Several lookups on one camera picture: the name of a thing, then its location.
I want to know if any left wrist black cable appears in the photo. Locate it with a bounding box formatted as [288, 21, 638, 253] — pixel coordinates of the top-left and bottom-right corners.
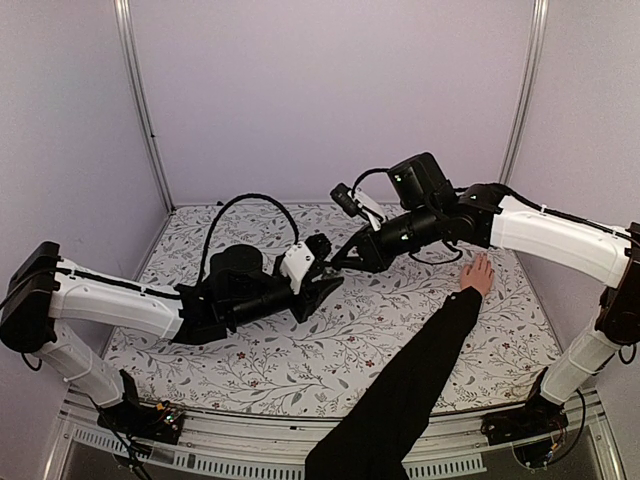
[202, 193, 300, 286]

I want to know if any person's bare hand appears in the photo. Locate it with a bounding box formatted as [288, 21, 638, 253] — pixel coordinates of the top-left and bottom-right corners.
[459, 253, 495, 297]

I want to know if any right aluminium frame post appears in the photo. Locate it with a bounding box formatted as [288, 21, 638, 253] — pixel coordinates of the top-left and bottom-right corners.
[499, 0, 550, 184]

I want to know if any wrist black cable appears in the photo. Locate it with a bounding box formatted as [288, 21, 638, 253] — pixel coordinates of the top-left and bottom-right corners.
[202, 193, 300, 286]
[349, 168, 391, 197]

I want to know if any floral patterned table mat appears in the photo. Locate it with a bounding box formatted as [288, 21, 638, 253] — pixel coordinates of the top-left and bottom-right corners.
[104, 201, 560, 417]

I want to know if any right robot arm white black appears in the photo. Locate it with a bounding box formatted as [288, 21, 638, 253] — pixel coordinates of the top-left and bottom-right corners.
[330, 152, 639, 436]

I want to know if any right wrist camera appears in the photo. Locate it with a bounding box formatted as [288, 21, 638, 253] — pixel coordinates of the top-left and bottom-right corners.
[330, 183, 387, 231]

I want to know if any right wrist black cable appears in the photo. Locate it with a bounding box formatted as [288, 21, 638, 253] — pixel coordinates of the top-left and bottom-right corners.
[349, 168, 391, 197]

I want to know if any left aluminium frame post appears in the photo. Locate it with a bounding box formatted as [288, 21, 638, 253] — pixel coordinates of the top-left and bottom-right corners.
[113, 0, 176, 214]

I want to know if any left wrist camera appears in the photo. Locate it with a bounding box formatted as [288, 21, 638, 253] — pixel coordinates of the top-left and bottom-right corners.
[278, 233, 331, 295]

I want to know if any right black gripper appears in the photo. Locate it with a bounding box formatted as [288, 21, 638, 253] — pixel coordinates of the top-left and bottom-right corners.
[332, 202, 442, 274]

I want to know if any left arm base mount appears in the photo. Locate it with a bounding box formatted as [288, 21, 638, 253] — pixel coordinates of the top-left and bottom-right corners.
[97, 370, 184, 445]

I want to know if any black sleeved forearm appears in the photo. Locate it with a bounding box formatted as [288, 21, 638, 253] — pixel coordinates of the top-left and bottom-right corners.
[305, 287, 482, 479]

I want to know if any front aluminium rail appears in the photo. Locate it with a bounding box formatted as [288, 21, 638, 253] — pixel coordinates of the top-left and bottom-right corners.
[44, 389, 626, 480]

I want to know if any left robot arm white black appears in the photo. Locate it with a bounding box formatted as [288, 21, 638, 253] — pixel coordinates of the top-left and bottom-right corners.
[1, 236, 343, 434]

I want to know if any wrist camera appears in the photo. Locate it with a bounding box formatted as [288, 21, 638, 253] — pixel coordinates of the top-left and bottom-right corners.
[330, 183, 387, 231]
[278, 233, 331, 295]

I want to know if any aluminium frame post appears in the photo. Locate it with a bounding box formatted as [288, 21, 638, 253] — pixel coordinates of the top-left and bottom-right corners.
[499, 0, 550, 184]
[113, 0, 176, 214]

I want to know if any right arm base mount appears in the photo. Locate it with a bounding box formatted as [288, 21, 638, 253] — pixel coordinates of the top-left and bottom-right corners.
[480, 371, 569, 469]

